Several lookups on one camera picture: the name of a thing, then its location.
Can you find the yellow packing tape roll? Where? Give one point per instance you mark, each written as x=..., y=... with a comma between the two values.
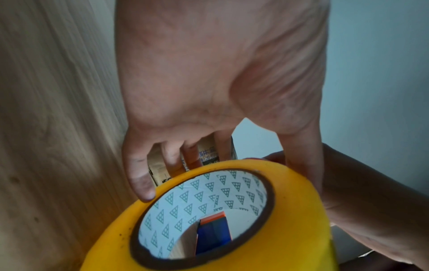
x=288, y=201

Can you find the person's right hand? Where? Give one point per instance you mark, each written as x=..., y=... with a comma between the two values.
x=338, y=174

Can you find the person's right forearm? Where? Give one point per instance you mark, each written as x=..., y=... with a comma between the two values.
x=385, y=217

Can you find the brown cardboard box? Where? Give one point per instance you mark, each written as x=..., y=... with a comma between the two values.
x=207, y=152

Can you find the person's left hand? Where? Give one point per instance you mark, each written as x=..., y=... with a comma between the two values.
x=201, y=68

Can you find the blue and orange tool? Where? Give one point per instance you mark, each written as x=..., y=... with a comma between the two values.
x=214, y=233

